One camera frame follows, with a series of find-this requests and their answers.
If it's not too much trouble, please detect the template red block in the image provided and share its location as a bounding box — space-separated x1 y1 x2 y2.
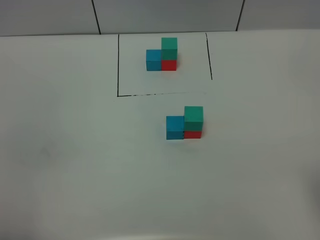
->
161 60 177 71

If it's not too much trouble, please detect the template blue block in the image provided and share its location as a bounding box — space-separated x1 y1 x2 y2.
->
145 49 162 71

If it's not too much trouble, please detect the template green block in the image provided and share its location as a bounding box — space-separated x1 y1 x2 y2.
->
161 37 178 60

